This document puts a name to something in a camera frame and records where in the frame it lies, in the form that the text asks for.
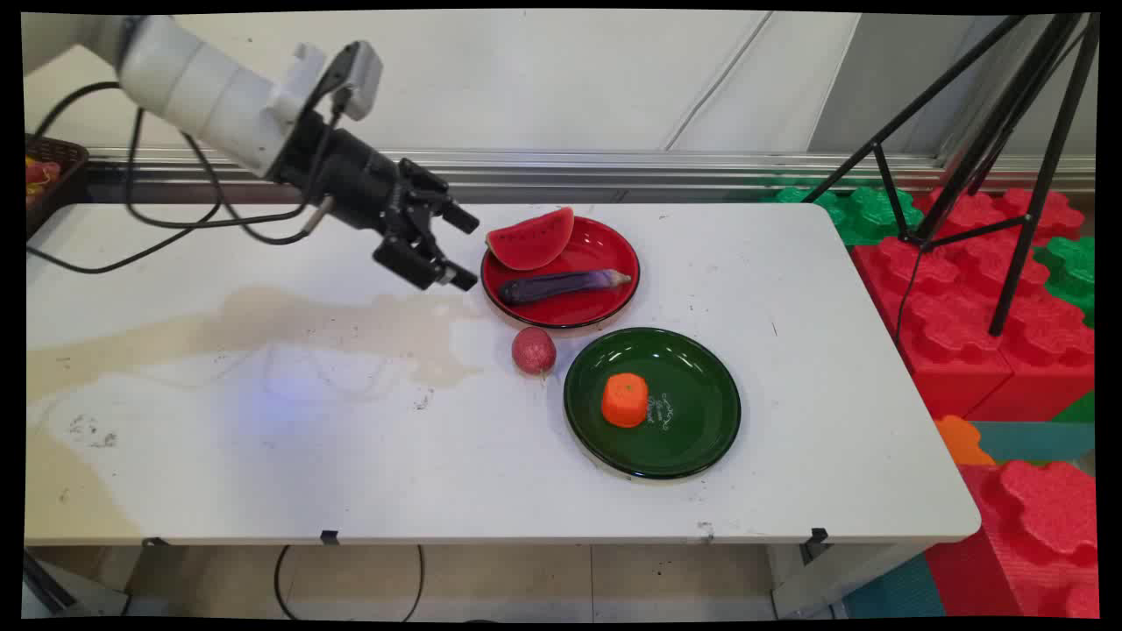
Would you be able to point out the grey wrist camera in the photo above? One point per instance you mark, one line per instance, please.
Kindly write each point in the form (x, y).
(361, 79)

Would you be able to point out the aluminium wall rail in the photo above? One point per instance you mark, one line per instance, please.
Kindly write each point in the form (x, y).
(657, 166)

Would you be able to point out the orange foam block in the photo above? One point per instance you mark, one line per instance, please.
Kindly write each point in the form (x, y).
(960, 441)

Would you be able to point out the purple toy eggplant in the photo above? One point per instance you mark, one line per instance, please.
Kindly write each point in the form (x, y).
(552, 286)

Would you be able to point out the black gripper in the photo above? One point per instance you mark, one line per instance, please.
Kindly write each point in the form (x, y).
(351, 180)

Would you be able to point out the green plate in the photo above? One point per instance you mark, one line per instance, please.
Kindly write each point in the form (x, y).
(701, 386)

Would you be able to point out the white table leg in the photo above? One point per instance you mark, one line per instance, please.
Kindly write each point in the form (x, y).
(833, 578)

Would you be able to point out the round red toy fruit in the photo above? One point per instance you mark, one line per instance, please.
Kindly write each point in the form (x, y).
(533, 350)

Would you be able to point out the orange toy carrot piece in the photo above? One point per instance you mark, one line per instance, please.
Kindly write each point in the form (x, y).
(624, 401)

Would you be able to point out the large red foam block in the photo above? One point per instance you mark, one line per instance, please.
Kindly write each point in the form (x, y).
(955, 315)

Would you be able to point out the red plate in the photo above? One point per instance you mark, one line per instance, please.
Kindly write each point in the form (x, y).
(570, 308)

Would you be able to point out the teal foam mat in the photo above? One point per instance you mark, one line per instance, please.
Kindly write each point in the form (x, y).
(1039, 441)

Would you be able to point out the black tripod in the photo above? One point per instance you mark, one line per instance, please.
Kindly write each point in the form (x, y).
(1026, 105)

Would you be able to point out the red and yellow toys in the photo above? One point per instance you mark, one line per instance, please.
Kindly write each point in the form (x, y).
(39, 173)

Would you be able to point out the toy watermelon slice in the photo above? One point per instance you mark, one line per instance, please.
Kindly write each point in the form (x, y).
(530, 244)

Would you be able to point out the dark woven basket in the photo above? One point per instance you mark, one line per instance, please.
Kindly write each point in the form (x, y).
(70, 180)

